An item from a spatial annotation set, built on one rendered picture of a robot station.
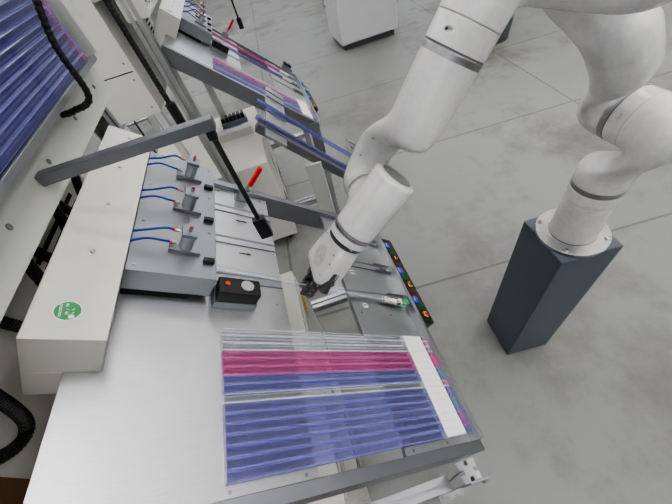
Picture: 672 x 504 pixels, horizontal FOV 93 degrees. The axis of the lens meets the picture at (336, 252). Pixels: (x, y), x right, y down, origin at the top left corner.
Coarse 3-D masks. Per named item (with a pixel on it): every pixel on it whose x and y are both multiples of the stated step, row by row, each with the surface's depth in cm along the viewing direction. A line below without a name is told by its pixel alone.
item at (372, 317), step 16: (368, 256) 96; (352, 272) 86; (368, 272) 90; (384, 272) 94; (352, 288) 81; (368, 288) 85; (384, 288) 88; (352, 304) 77; (368, 304) 80; (384, 304) 83; (368, 320) 76; (384, 320) 79; (400, 320) 82; (416, 448) 58; (432, 448) 60
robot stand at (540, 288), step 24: (528, 240) 101; (528, 264) 105; (552, 264) 93; (576, 264) 91; (600, 264) 94; (504, 288) 126; (528, 288) 109; (552, 288) 100; (576, 288) 103; (504, 312) 132; (528, 312) 114; (552, 312) 115; (504, 336) 139; (528, 336) 129
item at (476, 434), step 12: (384, 252) 99; (396, 276) 93; (408, 300) 87; (420, 324) 82; (432, 348) 78; (444, 372) 74; (456, 396) 71; (468, 408) 69; (468, 420) 67; (480, 432) 66
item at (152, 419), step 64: (256, 256) 72; (128, 320) 48; (192, 320) 53; (256, 320) 60; (64, 384) 39; (128, 384) 42; (192, 384) 46; (64, 448) 35; (128, 448) 38; (192, 448) 41
